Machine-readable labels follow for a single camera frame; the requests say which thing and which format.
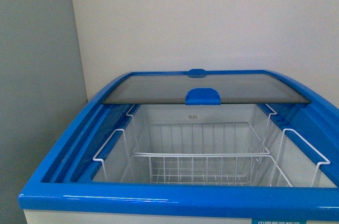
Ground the sliding glass freezer lid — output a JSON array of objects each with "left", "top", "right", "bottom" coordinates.
[{"left": 104, "top": 73, "right": 309, "bottom": 105}]

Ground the tall glass-door display fridge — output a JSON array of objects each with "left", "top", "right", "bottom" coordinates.
[{"left": 1, "top": 0, "right": 87, "bottom": 223}]

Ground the white chest freezer blue rim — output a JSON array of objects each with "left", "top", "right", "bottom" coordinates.
[{"left": 18, "top": 69, "right": 338, "bottom": 223}]

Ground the energy rating label sticker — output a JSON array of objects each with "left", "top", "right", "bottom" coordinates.
[{"left": 251, "top": 219, "right": 307, "bottom": 224}]

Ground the blue lid handle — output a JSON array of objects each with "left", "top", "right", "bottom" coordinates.
[
  {"left": 187, "top": 69, "right": 208, "bottom": 78},
  {"left": 185, "top": 88, "right": 221, "bottom": 105}
]

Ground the rear blue lid handle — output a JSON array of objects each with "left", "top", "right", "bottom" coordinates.
[{"left": 187, "top": 69, "right": 208, "bottom": 78}]

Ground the white wire freezer basket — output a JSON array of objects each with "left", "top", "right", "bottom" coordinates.
[{"left": 93, "top": 104, "right": 335, "bottom": 187}]

